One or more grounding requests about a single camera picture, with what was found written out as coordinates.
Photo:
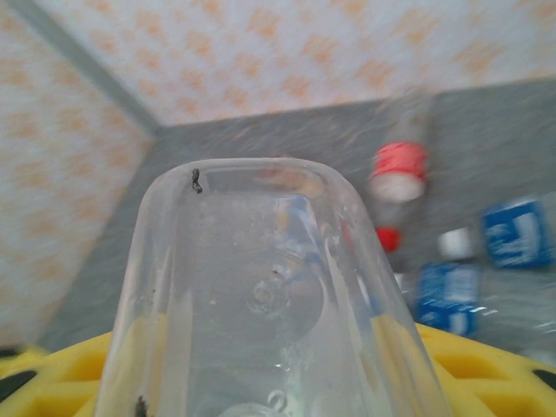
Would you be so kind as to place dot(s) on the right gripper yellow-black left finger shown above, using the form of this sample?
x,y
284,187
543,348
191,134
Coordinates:
x,y
48,382

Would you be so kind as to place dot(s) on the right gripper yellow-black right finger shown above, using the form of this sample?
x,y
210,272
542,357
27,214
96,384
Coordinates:
x,y
491,382

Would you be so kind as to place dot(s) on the water bottle blue label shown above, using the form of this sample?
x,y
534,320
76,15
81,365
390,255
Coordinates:
x,y
517,232
447,295

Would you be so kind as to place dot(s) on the clear bottle without label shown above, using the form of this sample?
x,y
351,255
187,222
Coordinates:
x,y
260,304

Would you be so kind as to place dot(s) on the clear bottle red label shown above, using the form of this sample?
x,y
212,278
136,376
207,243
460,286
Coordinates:
x,y
397,169

